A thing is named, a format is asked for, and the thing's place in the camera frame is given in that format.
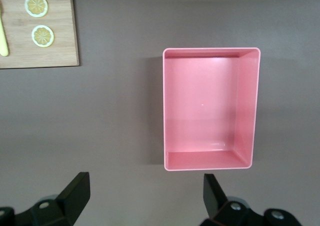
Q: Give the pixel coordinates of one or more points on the wooden cutting board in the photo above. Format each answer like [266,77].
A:
[60,56]

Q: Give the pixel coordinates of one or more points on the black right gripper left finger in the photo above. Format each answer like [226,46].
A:
[60,211]

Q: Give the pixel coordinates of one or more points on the lemon slice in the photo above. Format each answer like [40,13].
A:
[36,5]
[42,36]

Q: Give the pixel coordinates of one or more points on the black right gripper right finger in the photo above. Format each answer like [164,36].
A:
[225,213]

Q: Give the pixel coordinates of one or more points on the yellow plastic fork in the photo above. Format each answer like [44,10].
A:
[3,41]

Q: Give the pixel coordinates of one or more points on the pink plastic bin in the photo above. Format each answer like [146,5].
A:
[202,106]

